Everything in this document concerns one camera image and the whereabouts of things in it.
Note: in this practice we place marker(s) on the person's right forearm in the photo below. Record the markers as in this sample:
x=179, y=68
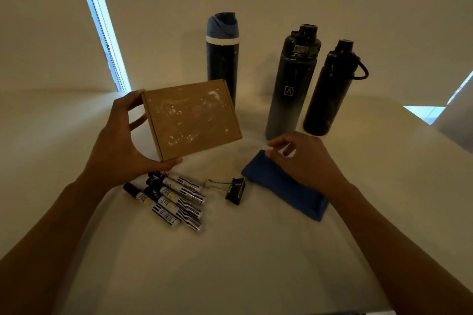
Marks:
x=399, y=252

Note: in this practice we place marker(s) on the navy bottle with blue lid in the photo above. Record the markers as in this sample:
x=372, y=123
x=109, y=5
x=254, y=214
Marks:
x=223, y=60

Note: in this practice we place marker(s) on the person's right hand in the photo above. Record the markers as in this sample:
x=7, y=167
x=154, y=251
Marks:
x=314, y=167

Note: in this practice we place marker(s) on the black white striped marker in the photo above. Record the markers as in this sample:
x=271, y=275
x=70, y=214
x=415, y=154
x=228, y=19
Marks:
x=186, y=220
x=188, y=196
x=184, y=207
x=186, y=182

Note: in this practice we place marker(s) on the brown paper box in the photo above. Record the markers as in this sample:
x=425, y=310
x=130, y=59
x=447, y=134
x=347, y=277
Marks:
x=192, y=119

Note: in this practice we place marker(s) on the person's left hand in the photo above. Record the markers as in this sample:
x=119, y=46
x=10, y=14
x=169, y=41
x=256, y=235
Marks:
x=114, y=156

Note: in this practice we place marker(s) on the black grey gradient bottle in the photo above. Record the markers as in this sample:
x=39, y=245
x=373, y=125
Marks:
x=292, y=97

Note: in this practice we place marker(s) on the blue cloth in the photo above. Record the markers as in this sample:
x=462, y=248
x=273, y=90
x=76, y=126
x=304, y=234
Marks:
x=281, y=187

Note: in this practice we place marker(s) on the barcode label black marker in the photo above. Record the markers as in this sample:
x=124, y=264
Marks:
x=155, y=209

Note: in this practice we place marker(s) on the black binder clip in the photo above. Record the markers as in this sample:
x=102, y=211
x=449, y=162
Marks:
x=236, y=191

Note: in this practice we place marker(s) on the person's left forearm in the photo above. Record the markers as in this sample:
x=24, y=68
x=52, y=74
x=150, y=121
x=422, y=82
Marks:
x=44, y=252

